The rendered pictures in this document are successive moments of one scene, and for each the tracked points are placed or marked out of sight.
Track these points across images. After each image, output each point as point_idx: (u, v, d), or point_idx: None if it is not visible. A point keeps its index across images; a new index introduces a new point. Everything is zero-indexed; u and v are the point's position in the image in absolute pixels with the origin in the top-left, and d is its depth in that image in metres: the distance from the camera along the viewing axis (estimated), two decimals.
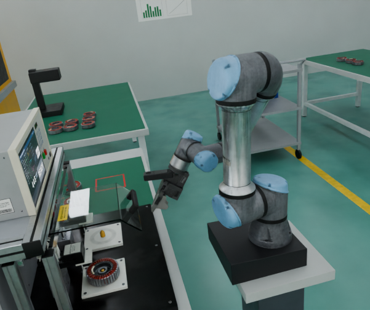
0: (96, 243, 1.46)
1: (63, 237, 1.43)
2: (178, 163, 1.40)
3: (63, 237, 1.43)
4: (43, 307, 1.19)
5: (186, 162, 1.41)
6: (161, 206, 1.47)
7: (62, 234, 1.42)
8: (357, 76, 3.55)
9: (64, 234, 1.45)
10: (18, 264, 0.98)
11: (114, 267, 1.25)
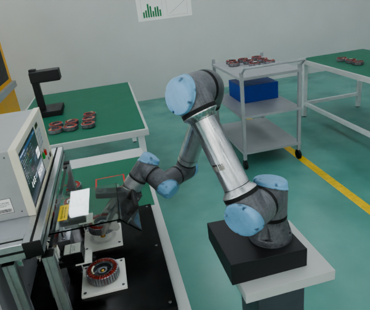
0: (96, 243, 1.46)
1: (63, 237, 1.43)
2: (132, 184, 1.40)
3: (63, 237, 1.43)
4: (43, 307, 1.19)
5: (141, 184, 1.41)
6: (113, 227, 1.42)
7: (62, 234, 1.42)
8: (357, 76, 3.55)
9: (64, 234, 1.45)
10: (18, 264, 0.98)
11: (114, 267, 1.25)
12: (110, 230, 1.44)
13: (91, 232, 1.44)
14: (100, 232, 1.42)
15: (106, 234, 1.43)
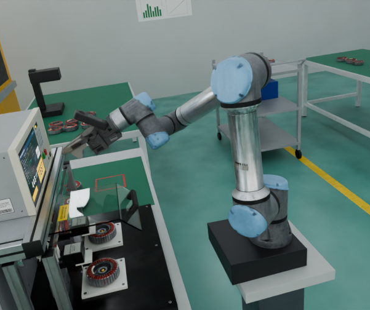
0: (96, 243, 1.46)
1: None
2: (119, 119, 1.26)
3: None
4: (43, 307, 1.19)
5: (127, 123, 1.27)
6: (76, 154, 1.28)
7: None
8: (357, 76, 3.55)
9: None
10: (18, 264, 0.98)
11: (114, 267, 1.25)
12: (110, 238, 1.45)
13: (91, 240, 1.45)
14: (100, 240, 1.44)
15: (106, 242, 1.45)
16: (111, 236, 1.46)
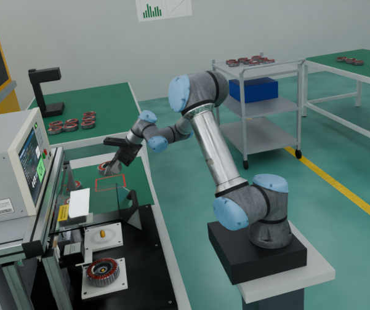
0: (96, 243, 1.46)
1: (63, 237, 1.43)
2: (131, 136, 1.63)
3: (63, 237, 1.43)
4: (43, 307, 1.19)
5: (138, 138, 1.63)
6: (113, 170, 1.69)
7: (62, 234, 1.42)
8: (357, 76, 3.55)
9: (64, 234, 1.45)
10: (18, 264, 0.98)
11: (114, 267, 1.25)
12: (112, 173, 1.71)
13: (98, 171, 1.74)
14: (103, 172, 1.71)
15: (108, 175, 1.71)
16: None
